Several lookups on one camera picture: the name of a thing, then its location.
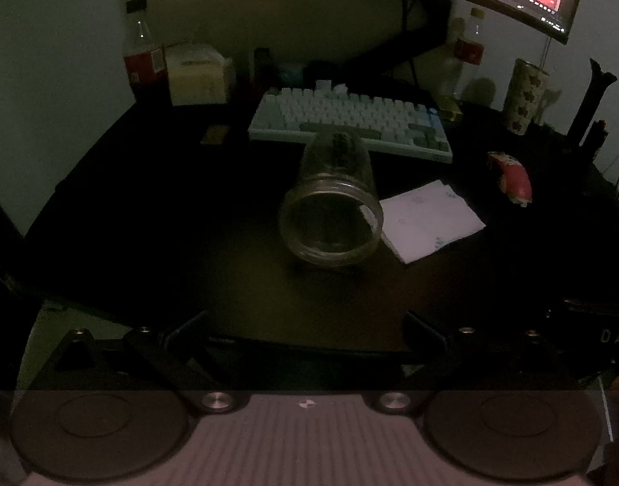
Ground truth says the clear plastic bottle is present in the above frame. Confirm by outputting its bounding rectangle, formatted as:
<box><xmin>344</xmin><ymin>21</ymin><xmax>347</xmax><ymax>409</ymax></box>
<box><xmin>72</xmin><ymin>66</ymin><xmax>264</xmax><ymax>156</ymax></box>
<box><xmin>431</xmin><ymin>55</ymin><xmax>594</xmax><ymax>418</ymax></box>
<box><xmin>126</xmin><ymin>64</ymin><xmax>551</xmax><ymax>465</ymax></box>
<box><xmin>438</xmin><ymin>17</ymin><xmax>467</xmax><ymax>102</ymax></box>

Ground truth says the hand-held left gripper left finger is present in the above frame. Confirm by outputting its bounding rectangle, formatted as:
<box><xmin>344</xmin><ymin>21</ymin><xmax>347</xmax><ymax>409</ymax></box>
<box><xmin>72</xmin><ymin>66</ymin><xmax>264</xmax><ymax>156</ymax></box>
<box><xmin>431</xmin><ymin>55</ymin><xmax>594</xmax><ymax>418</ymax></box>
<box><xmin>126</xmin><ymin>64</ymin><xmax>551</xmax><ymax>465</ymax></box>
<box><xmin>53</xmin><ymin>309</ymin><xmax>249</xmax><ymax>415</ymax></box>

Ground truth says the black upright holder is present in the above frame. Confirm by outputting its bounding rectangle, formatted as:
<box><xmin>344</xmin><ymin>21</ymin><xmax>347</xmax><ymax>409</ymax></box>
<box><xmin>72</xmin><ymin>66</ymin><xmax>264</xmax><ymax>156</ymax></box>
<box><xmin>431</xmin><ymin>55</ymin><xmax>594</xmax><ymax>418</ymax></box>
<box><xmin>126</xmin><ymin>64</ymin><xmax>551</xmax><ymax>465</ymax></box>
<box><xmin>567</xmin><ymin>58</ymin><xmax>618</xmax><ymax>147</ymax></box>

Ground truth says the red computer mouse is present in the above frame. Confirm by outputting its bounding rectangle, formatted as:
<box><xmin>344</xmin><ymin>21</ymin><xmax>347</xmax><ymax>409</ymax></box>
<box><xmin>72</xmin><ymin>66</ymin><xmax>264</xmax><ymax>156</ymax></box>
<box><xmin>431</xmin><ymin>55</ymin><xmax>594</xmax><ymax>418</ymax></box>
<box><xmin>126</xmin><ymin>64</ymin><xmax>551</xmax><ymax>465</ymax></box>
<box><xmin>486</xmin><ymin>150</ymin><xmax>534</xmax><ymax>207</ymax></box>

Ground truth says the clear bottle with red label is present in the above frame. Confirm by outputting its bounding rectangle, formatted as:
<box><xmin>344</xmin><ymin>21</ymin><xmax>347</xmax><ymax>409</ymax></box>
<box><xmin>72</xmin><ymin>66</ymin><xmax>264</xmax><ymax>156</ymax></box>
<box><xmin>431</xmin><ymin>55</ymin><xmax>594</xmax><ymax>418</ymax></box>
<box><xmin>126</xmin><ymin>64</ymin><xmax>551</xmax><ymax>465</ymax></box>
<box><xmin>453</xmin><ymin>7</ymin><xmax>487</xmax><ymax>102</ymax></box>

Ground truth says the beige tissue box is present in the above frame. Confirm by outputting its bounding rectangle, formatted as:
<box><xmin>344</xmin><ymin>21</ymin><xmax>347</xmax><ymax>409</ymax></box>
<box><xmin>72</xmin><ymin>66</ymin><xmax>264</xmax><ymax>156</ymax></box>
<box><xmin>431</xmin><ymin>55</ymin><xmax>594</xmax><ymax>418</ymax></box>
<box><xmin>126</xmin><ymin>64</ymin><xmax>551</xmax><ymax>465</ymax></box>
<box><xmin>165</xmin><ymin>43</ymin><xmax>236</xmax><ymax>107</ymax></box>

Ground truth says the clear glass jar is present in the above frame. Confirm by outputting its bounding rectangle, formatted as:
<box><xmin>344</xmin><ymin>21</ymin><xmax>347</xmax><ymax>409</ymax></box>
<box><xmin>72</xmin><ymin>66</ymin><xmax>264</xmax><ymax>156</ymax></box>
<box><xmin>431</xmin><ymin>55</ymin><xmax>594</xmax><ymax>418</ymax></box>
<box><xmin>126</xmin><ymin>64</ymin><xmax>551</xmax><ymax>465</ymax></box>
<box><xmin>279</xmin><ymin>130</ymin><xmax>385</xmax><ymax>268</ymax></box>

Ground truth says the white mechanical keyboard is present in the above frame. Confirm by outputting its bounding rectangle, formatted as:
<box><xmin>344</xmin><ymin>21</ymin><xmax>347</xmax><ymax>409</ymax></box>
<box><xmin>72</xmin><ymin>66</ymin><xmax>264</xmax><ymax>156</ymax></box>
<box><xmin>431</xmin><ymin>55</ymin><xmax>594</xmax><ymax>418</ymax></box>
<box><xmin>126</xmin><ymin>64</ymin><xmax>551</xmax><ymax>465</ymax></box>
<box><xmin>247</xmin><ymin>86</ymin><xmax>454</xmax><ymax>164</ymax></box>

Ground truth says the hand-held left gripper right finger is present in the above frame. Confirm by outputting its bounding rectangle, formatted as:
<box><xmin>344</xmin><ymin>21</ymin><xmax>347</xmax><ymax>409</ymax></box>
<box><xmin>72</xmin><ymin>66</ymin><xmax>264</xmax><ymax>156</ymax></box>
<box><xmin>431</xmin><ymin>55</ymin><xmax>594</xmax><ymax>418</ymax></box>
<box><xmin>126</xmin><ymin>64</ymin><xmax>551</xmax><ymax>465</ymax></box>
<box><xmin>362</xmin><ymin>309</ymin><xmax>560</xmax><ymax>415</ymax></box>

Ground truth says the patterned tumbler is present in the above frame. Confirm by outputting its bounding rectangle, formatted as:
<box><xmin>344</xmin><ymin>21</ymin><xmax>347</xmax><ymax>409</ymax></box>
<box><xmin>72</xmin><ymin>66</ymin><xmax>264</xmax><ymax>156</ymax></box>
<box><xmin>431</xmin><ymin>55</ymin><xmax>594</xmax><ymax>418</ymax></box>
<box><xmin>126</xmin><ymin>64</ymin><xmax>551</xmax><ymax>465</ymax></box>
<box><xmin>502</xmin><ymin>58</ymin><xmax>550</xmax><ymax>135</ymax></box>

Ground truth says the white paper napkin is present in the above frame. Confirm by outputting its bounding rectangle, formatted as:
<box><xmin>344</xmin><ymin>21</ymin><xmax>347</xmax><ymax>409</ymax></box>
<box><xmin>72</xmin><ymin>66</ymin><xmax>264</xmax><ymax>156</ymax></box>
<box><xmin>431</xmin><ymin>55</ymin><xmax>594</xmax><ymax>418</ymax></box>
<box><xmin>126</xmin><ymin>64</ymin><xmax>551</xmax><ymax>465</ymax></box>
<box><xmin>379</xmin><ymin>179</ymin><xmax>487</xmax><ymax>265</ymax></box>

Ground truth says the cola bottle with black cap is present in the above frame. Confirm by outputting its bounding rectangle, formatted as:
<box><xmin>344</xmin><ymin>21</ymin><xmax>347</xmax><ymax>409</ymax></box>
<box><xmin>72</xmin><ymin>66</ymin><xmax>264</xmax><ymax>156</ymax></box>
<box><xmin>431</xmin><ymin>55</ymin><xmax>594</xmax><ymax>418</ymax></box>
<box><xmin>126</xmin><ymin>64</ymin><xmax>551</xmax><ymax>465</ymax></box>
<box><xmin>123</xmin><ymin>0</ymin><xmax>169</xmax><ymax>106</ymax></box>

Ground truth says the black monitor stand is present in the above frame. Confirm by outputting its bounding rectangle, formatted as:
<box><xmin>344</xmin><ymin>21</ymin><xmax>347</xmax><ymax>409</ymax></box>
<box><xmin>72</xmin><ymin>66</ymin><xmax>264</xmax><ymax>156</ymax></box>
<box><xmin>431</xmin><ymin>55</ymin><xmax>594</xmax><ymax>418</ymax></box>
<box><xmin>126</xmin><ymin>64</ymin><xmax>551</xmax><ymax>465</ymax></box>
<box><xmin>340</xmin><ymin>0</ymin><xmax>453</xmax><ymax>86</ymax></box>

